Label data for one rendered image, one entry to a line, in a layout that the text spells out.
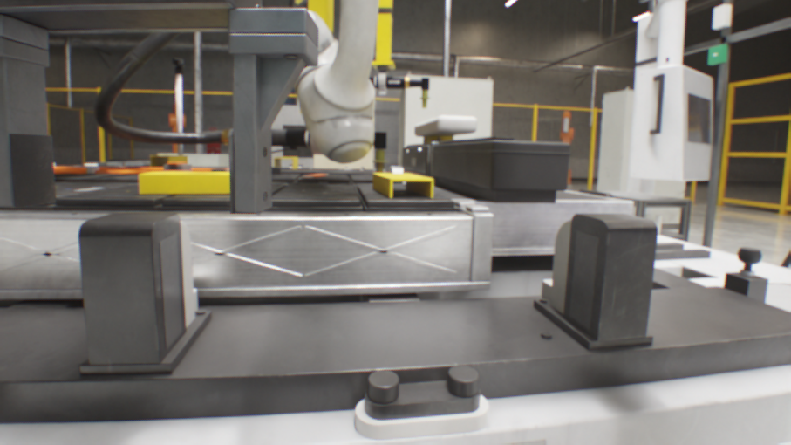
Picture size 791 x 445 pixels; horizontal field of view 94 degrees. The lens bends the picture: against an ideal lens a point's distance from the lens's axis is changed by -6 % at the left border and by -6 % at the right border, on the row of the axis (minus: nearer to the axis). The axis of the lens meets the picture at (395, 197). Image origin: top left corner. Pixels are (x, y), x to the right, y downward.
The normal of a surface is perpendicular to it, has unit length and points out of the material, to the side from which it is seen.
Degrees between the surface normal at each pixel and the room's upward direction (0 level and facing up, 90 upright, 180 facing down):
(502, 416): 0
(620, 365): 90
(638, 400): 0
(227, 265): 90
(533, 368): 90
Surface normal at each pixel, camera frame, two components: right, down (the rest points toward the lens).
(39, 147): 1.00, 0.02
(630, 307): 0.15, 0.11
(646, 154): -0.83, 0.04
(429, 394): 0.02, -0.99
